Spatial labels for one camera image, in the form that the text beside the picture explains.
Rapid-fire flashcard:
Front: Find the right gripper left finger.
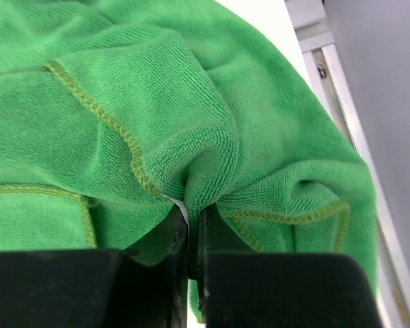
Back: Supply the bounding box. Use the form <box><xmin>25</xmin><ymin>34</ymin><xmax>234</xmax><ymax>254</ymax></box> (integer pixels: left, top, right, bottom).
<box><xmin>0</xmin><ymin>205</ymin><xmax>189</xmax><ymax>327</ymax></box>

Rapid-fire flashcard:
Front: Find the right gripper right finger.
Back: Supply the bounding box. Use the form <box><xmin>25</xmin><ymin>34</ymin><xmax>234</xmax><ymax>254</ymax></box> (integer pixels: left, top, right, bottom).
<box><xmin>196</xmin><ymin>206</ymin><xmax>381</xmax><ymax>328</ymax></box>

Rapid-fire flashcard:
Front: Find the aluminium extrusion rail frame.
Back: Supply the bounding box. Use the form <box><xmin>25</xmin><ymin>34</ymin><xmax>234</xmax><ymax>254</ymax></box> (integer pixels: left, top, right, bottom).
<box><xmin>286</xmin><ymin>0</ymin><xmax>410</xmax><ymax>327</ymax></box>

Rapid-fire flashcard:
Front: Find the green microfiber towel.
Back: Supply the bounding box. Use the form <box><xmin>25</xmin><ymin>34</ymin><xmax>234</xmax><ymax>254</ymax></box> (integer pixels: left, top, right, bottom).
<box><xmin>0</xmin><ymin>1</ymin><xmax>376</xmax><ymax>326</ymax></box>

